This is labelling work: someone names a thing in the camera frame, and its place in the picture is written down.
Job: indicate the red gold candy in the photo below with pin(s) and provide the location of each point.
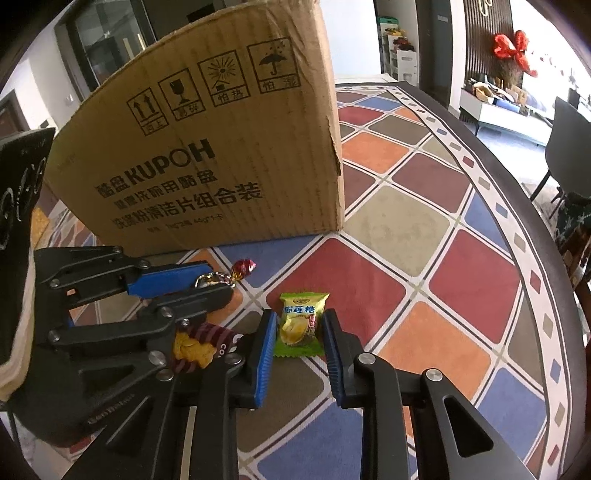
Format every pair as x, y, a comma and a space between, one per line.
242, 269

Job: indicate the colourful checked tablecloth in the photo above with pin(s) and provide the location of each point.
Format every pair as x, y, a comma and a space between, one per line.
438, 277

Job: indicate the dark dining chair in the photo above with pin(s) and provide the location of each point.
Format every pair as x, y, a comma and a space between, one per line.
568, 138

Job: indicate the brown cardboard box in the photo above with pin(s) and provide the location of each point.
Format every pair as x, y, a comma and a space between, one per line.
207, 138

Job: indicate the red bow decoration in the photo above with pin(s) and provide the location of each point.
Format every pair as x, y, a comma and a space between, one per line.
508, 48

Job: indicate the dark sliding glass door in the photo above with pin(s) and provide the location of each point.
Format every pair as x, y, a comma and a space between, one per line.
106, 37

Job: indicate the green yellow candy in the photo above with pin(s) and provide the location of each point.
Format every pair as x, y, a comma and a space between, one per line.
300, 327

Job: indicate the white storage shelf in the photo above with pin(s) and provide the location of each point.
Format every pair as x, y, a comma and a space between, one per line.
401, 55

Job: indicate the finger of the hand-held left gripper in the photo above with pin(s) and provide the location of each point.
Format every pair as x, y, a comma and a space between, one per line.
184, 314
171, 282

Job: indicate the dark slatted wall panel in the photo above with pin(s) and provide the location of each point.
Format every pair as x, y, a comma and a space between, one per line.
485, 37

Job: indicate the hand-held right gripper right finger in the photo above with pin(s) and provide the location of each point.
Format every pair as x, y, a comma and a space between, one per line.
333, 364

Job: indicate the dark interior door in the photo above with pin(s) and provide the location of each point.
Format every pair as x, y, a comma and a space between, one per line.
434, 41

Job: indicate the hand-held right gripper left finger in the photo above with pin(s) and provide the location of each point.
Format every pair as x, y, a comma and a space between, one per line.
264, 364

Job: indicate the white low cabinet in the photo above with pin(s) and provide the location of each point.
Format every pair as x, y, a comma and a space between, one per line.
498, 115

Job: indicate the dark striped snack packet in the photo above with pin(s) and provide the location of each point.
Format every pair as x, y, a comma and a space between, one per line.
194, 348

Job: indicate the person's left forearm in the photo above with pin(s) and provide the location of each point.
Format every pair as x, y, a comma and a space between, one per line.
18, 369

